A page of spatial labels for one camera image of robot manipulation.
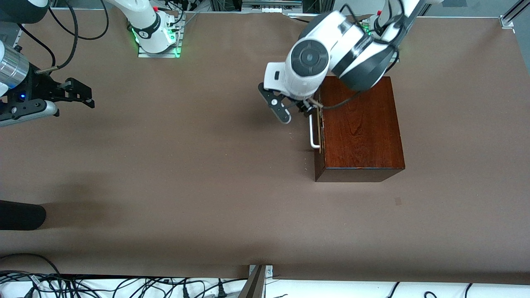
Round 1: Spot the silver metal box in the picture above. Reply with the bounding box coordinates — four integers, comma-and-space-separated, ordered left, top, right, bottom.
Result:
241, 0, 303, 13

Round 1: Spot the black ribbed cylinder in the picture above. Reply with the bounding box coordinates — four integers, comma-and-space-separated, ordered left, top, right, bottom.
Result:
0, 200, 46, 231

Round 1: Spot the brown table cover sheet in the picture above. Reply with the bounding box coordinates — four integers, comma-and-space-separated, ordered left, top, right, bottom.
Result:
0, 9, 530, 286

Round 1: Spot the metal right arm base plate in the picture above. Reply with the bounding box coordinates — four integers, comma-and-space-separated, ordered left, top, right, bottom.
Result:
138, 26, 183, 58

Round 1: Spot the grey metal pole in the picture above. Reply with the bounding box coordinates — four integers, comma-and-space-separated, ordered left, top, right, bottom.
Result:
238, 265, 266, 298

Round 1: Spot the light wood drawer white handle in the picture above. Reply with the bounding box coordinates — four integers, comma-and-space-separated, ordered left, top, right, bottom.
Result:
309, 106, 326, 154

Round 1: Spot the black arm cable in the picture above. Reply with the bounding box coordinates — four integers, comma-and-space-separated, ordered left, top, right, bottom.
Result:
315, 0, 400, 110
17, 23, 56, 69

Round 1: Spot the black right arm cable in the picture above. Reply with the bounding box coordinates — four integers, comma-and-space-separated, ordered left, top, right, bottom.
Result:
17, 23, 56, 69

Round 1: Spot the dark brown wooden cabinet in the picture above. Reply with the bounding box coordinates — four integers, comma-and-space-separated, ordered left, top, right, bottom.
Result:
313, 76, 405, 183

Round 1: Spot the aluminium frame rail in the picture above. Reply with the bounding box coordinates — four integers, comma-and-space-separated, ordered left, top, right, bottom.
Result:
0, 17, 42, 48
499, 0, 530, 29

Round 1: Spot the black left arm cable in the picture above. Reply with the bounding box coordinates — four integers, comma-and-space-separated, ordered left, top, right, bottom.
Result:
315, 0, 400, 110

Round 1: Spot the thin black looping cable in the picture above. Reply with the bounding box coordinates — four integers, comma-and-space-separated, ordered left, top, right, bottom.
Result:
68, 0, 109, 41

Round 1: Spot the silver corner bracket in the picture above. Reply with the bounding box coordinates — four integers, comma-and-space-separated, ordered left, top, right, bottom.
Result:
249, 265, 273, 286

